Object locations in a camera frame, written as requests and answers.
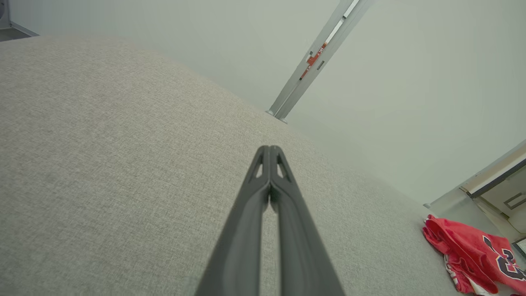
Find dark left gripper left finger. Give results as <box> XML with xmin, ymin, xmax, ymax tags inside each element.
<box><xmin>194</xmin><ymin>145</ymin><xmax>271</xmax><ymax>296</ymax></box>

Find orange label sticker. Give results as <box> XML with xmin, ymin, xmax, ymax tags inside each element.
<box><xmin>300</xmin><ymin>41</ymin><xmax>328</xmax><ymax>81</ymax></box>

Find red T-shirt white sleeves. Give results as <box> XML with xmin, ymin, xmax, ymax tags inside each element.
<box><xmin>422</xmin><ymin>214</ymin><xmax>526</xmax><ymax>294</ymax></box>

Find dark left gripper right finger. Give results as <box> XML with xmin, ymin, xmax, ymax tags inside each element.
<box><xmin>269</xmin><ymin>145</ymin><xmax>346</xmax><ymax>296</ymax></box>

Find red shorts white trim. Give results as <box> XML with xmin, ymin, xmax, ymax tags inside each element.
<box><xmin>444</xmin><ymin>254</ymin><xmax>500</xmax><ymax>296</ymax></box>

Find grey partition post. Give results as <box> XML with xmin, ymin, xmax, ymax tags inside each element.
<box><xmin>279</xmin><ymin>0</ymin><xmax>376</xmax><ymax>124</ymax></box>
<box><xmin>265</xmin><ymin>0</ymin><xmax>356</xmax><ymax>118</ymax></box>

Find white furniture with dark trim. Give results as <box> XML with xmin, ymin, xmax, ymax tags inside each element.
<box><xmin>458</xmin><ymin>140</ymin><xmax>526</xmax><ymax>259</ymax></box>

